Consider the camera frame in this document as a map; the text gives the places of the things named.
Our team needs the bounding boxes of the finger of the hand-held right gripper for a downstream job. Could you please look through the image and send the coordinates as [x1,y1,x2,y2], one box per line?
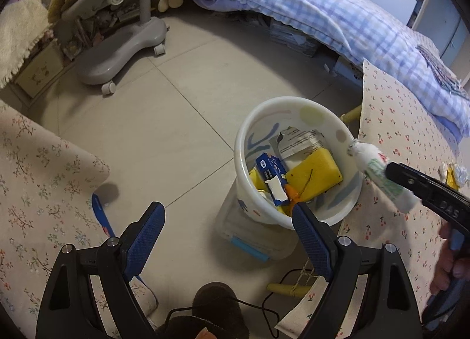
[385,162,443,203]

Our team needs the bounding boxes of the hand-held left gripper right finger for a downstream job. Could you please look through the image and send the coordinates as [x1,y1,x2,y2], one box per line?
[291,202,423,339]

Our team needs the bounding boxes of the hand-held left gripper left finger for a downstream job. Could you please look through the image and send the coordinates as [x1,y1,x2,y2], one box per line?
[35,201,167,339]

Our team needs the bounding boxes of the white plastic drink bottle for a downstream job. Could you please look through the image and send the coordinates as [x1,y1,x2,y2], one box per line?
[347,139,419,213]

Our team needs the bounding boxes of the orange snack packet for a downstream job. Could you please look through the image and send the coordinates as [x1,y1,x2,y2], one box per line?
[284,185,305,218]

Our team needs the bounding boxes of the yellow snack packet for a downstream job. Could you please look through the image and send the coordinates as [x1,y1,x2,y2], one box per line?
[286,148,344,204]

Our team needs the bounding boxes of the blue cardboard food box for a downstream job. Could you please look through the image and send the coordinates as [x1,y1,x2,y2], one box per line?
[255,153,291,205]

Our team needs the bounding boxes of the grey foil wrapper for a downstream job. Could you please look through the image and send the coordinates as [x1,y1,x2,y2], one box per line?
[275,127,325,160]

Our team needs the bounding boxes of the white plastic waste bin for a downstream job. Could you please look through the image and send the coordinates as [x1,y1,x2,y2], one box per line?
[234,97,364,231]

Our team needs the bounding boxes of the person's right hand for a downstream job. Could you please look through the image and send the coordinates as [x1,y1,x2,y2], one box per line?
[430,221,470,296]

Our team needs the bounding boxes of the cherry print tablecloth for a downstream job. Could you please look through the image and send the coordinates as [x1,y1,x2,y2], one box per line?
[273,58,470,339]

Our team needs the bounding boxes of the clear plastic storage box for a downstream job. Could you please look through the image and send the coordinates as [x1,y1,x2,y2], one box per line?
[215,181,305,262]

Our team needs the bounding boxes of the folded striped cloth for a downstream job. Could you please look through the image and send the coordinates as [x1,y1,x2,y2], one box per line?
[417,43,470,99]

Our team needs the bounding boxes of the floral beige cloth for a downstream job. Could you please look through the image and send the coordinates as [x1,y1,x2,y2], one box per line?
[0,100,158,328]

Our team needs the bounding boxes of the blue door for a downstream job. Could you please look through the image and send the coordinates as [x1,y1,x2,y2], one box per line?
[411,0,470,64]

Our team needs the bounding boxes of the grey wheeled chair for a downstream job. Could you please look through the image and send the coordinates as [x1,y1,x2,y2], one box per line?
[48,0,169,95]

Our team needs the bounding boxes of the bed with checked blanket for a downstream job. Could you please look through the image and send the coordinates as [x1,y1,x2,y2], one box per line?
[169,0,470,141]

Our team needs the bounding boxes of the cream knitted cloth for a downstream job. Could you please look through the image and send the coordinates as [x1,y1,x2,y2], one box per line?
[0,0,52,88]

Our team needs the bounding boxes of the blue strap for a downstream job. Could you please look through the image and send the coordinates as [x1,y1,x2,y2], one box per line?
[92,193,158,306]

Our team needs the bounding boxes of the black cable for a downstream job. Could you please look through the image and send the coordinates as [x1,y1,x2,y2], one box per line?
[165,269,320,339]

